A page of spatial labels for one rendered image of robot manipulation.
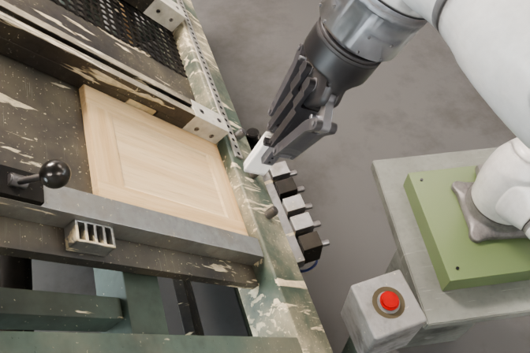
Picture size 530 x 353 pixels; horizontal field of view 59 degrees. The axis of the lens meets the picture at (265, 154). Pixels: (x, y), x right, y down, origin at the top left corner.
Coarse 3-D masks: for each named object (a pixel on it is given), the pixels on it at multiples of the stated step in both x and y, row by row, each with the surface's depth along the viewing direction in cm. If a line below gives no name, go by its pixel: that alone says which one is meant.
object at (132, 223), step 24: (48, 192) 71; (72, 192) 74; (24, 216) 68; (48, 216) 70; (72, 216) 72; (96, 216) 75; (120, 216) 79; (144, 216) 84; (168, 216) 89; (144, 240) 84; (168, 240) 87; (192, 240) 90; (216, 240) 96; (240, 240) 103
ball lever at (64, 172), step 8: (56, 160) 59; (40, 168) 59; (48, 168) 58; (56, 168) 58; (64, 168) 59; (8, 176) 65; (16, 176) 65; (24, 176) 64; (32, 176) 62; (40, 176) 58; (48, 176) 58; (56, 176) 58; (64, 176) 59; (8, 184) 65; (16, 184) 65; (24, 184) 66; (48, 184) 58; (56, 184) 59; (64, 184) 59
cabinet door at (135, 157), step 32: (96, 96) 99; (96, 128) 92; (128, 128) 101; (160, 128) 111; (96, 160) 87; (128, 160) 94; (160, 160) 103; (192, 160) 114; (96, 192) 83; (128, 192) 88; (160, 192) 96; (192, 192) 105; (224, 192) 115; (224, 224) 107
